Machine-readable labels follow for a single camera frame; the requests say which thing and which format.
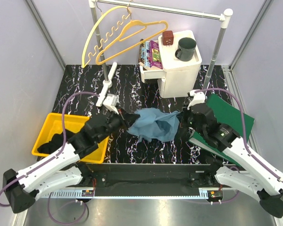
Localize blue tank top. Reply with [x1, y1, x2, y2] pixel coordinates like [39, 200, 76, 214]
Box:
[127, 108, 180, 142]

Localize dark green mug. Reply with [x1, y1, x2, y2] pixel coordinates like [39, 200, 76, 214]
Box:
[175, 37, 197, 62]

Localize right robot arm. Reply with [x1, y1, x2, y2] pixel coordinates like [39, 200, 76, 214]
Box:
[180, 103, 283, 218]

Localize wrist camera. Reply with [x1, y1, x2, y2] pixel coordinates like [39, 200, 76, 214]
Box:
[102, 93, 119, 114]
[187, 89, 206, 110]

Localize blue book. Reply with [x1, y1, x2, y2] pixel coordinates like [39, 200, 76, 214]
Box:
[143, 41, 150, 70]

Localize aluminium frame rail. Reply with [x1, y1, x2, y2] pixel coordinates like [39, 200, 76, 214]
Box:
[21, 171, 280, 201]

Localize dark brown book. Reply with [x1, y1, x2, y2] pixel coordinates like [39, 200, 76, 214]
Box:
[138, 39, 145, 67]

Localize orange-yellow plastic hanger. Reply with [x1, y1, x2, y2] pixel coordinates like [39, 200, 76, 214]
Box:
[95, 20, 168, 65]

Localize brown cube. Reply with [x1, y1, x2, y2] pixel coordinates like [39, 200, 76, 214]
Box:
[162, 31, 174, 46]

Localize black cloth in bin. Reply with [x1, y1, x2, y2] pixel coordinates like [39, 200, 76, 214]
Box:
[37, 133, 64, 154]

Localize white side cabinet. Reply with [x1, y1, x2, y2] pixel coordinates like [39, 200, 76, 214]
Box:
[140, 30, 202, 98]

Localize yellow plastic bin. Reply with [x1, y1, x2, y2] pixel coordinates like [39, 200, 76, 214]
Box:
[32, 113, 109, 164]

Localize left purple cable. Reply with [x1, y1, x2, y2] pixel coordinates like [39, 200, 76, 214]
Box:
[0, 91, 102, 224]

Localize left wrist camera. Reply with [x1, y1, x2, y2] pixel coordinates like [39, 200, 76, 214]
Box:
[102, 93, 119, 114]

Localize white clothes rack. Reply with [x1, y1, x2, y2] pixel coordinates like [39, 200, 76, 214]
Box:
[82, 0, 233, 106]

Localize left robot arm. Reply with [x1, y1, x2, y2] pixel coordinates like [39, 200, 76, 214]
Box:
[2, 108, 140, 213]

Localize purple book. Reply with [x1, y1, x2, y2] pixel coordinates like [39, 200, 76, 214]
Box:
[149, 40, 163, 69]

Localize green folder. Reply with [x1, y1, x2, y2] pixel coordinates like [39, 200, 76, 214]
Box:
[189, 94, 243, 165]

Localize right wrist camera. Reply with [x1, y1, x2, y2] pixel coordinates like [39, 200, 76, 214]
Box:
[187, 89, 206, 110]

